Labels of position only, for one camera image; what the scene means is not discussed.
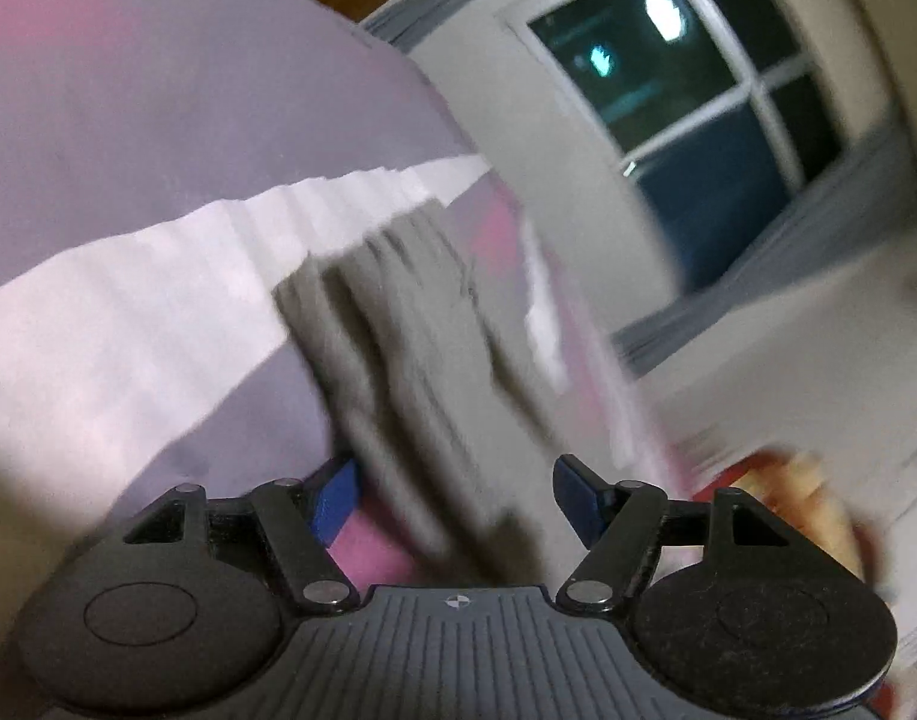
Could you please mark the bed with striped sheet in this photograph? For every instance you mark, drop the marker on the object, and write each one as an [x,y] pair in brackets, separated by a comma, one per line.
[128,165]

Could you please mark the grey pants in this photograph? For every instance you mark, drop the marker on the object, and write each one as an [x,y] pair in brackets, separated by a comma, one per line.
[421,360]

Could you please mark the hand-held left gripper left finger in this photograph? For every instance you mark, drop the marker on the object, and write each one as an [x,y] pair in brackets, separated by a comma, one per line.
[337,499]

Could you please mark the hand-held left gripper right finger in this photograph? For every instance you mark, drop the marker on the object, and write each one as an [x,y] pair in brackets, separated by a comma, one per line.
[578,496]

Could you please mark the grey curtain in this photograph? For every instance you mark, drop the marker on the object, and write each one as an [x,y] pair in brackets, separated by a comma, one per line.
[428,7]
[803,255]

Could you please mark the colourful printed blanket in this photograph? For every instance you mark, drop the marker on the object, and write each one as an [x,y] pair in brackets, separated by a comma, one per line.
[792,487]

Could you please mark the sliding glass window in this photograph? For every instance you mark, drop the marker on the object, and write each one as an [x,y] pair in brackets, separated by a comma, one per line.
[691,90]

